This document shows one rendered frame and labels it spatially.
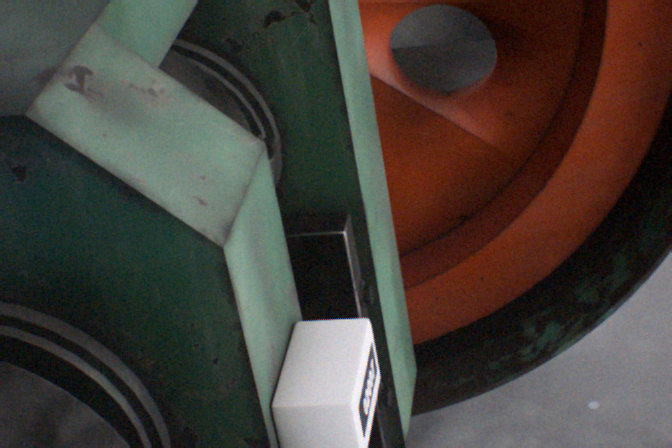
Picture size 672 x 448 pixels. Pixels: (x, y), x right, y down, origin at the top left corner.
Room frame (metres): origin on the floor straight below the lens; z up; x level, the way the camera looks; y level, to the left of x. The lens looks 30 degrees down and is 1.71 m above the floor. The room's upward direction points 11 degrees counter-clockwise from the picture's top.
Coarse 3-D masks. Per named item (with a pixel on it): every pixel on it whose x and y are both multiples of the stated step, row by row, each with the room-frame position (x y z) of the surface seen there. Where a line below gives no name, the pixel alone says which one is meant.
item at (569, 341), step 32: (640, 192) 1.03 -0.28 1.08; (608, 224) 1.04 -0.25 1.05; (640, 224) 0.98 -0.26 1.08; (576, 256) 1.04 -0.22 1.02; (608, 256) 0.99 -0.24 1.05; (640, 256) 0.94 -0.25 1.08; (544, 288) 1.03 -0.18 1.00; (576, 288) 0.99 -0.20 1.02; (608, 288) 0.95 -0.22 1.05; (480, 320) 1.05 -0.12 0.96; (512, 320) 1.02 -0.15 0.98; (544, 320) 0.98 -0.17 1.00; (576, 320) 0.94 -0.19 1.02; (416, 352) 1.05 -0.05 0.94; (448, 352) 1.03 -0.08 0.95; (480, 352) 1.00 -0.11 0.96; (512, 352) 0.97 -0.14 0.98; (544, 352) 0.94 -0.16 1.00; (416, 384) 1.00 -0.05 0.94; (448, 384) 0.98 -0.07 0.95; (480, 384) 0.95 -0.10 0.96
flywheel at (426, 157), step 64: (384, 0) 1.03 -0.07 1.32; (448, 0) 1.02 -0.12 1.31; (512, 0) 1.00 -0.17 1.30; (576, 0) 0.99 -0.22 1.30; (640, 0) 0.95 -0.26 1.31; (384, 64) 1.03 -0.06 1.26; (512, 64) 1.01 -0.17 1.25; (576, 64) 0.99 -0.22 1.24; (640, 64) 0.95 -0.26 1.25; (384, 128) 1.03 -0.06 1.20; (448, 128) 1.02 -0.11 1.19; (512, 128) 1.01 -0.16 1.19; (576, 128) 0.96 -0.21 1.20; (640, 128) 0.95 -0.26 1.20; (448, 192) 1.02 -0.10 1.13; (512, 192) 1.00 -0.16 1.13; (576, 192) 0.96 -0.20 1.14; (448, 256) 1.00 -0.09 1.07; (512, 256) 0.97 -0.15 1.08; (448, 320) 0.99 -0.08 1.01
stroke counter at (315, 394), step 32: (320, 320) 0.55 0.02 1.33; (352, 320) 0.55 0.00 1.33; (288, 352) 0.53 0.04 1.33; (320, 352) 0.53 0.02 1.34; (352, 352) 0.52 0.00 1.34; (288, 384) 0.51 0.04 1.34; (320, 384) 0.50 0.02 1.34; (352, 384) 0.50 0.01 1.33; (288, 416) 0.49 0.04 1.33; (320, 416) 0.49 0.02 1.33; (352, 416) 0.48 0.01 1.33
